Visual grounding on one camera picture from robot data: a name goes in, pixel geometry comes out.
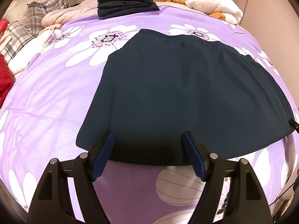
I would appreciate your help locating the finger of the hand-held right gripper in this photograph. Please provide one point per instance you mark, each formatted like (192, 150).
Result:
(294, 126)

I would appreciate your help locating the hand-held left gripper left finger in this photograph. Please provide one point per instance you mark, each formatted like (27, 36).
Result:
(104, 154)

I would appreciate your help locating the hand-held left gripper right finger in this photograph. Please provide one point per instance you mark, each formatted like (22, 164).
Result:
(195, 156)

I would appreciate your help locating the dark teal garment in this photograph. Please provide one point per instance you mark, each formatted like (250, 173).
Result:
(186, 93)

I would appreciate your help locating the purple floral bed sheet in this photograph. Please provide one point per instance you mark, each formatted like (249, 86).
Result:
(58, 98)

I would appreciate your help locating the pink curtain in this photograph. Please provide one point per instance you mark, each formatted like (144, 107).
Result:
(268, 9)

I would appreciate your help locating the white blanket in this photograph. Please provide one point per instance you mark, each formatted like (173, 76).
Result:
(25, 58)

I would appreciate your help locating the red puffer jacket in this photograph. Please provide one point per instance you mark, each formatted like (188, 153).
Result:
(4, 79)

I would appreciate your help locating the grey plaid pillow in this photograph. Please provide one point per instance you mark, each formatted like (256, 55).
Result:
(16, 39)
(46, 7)

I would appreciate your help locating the pink quilt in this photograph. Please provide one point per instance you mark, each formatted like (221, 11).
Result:
(70, 11)

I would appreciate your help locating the white and orange plush toy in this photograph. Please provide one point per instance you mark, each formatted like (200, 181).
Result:
(210, 2)

